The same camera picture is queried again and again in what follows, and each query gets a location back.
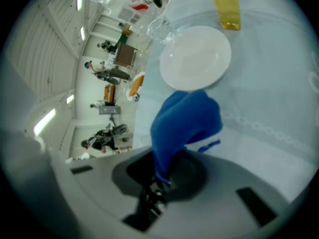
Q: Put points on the white round plate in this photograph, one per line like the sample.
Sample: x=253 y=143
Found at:
x=197 y=58

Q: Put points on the brown wooden cabinet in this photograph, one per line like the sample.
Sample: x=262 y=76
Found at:
x=125 y=55

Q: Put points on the blue cloth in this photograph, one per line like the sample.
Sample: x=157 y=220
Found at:
x=184 y=123

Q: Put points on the orange box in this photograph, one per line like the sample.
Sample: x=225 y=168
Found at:
x=109 y=93

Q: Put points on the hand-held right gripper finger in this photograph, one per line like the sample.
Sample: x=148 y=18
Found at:
x=27 y=173

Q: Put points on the white and red poster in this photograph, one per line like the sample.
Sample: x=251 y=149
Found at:
x=138 y=5

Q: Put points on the white embroidered tablecloth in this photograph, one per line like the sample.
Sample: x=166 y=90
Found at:
x=269 y=83

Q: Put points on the yellow table runner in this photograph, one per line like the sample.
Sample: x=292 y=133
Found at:
x=228 y=6

